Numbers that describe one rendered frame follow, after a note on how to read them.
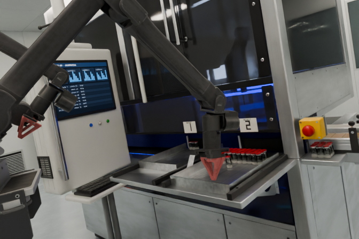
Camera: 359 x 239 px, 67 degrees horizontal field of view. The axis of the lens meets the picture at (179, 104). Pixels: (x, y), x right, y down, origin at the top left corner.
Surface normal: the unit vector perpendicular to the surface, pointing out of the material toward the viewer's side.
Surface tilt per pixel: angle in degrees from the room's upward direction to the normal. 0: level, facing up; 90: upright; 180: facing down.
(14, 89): 90
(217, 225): 90
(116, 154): 90
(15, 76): 90
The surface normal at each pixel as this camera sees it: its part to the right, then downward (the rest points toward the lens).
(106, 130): 0.80, -0.11
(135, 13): 0.51, 0.10
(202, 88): 0.32, 0.00
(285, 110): -0.69, 0.16
